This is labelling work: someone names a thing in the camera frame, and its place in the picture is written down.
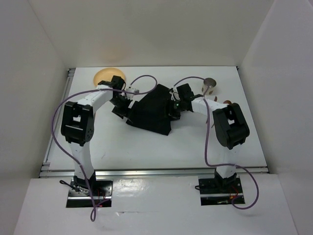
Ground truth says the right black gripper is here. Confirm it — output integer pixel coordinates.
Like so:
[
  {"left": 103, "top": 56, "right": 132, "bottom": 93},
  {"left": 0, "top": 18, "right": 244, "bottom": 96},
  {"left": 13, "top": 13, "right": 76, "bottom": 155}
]
[{"left": 157, "top": 97, "right": 185, "bottom": 121}]

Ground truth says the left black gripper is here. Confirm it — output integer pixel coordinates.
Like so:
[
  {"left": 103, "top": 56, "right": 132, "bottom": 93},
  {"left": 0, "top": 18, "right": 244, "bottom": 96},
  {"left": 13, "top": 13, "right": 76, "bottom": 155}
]
[{"left": 109, "top": 94, "right": 138, "bottom": 122}]

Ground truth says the black cloth placemat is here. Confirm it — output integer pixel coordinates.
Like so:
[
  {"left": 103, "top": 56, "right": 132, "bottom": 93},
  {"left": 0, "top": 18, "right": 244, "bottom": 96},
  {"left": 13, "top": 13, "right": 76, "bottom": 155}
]
[{"left": 126, "top": 84, "right": 180, "bottom": 136}]

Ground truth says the orange round plate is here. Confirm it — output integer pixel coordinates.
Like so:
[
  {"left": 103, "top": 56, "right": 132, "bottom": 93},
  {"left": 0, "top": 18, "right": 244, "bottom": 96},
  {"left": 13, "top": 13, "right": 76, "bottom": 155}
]
[{"left": 93, "top": 68, "right": 126, "bottom": 87}]

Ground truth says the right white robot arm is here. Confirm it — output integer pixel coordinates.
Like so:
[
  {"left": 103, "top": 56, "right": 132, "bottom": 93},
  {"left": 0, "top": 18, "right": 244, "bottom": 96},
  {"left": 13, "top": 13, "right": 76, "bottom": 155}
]
[{"left": 169, "top": 84, "right": 250, "bottom": 192}]

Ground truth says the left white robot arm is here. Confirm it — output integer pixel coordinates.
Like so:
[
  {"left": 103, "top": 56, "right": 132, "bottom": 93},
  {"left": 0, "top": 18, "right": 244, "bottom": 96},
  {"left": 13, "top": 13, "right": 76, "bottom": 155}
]
[{"left": 61, "top": 76, "right": 131, "bottom": 195}]

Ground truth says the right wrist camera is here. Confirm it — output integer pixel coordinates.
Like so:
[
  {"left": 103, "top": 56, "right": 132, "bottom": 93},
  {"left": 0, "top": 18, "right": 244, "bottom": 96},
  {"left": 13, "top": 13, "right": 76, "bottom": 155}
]
[{"left": 170, "top": 91, "right": 180, "bottom": 101}]

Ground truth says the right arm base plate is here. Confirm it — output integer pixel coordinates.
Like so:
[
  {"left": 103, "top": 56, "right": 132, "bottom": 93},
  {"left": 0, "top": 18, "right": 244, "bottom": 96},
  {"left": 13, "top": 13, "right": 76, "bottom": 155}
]
[{"left": 195, "top": 178, "right": 245, "bottom": 206}]

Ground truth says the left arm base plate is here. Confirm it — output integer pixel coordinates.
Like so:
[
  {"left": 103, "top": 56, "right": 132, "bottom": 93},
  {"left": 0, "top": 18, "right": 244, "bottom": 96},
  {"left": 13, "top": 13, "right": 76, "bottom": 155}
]
[{"left": 62, "top": 179, "right": 113, "bottom": 208}]

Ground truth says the aluminium table frame rail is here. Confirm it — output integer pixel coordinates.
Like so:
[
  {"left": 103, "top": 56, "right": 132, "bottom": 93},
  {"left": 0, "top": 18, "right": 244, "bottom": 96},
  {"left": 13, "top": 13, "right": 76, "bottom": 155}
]
[{"left": 39, "top": 68, "right": 269, "bottom": 178}]

